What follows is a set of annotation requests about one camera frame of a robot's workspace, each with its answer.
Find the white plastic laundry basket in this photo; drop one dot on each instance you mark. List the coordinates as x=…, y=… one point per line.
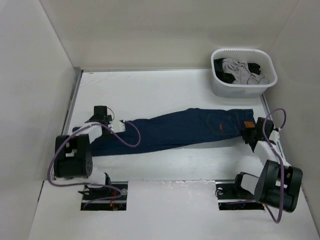
x=241, y=72

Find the dark blue denim trousers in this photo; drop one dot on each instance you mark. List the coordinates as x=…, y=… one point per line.
x=174, y=130

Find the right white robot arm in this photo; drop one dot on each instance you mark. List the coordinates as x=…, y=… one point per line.
x=279, y=183

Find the black crumpled garment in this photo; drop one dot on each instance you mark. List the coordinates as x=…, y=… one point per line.
x=222, y=72

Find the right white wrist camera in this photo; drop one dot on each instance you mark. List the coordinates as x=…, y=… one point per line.
x=274, y=137

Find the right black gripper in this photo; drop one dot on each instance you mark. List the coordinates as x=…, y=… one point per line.
x=245, y=132

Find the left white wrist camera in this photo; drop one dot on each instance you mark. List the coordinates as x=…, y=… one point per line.
x=117, y=126

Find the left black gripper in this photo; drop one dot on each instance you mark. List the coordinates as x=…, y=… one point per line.
x=108, y=120

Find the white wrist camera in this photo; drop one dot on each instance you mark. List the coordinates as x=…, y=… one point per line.
x=117, y=126
x=274, y=137

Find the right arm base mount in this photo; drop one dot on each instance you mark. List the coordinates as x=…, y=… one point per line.
x=231, y=198

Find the grey crumpled garment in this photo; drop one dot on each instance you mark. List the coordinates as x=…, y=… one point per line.
x=240, y=71

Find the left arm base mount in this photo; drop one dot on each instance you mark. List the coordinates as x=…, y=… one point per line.
x=104, y=199

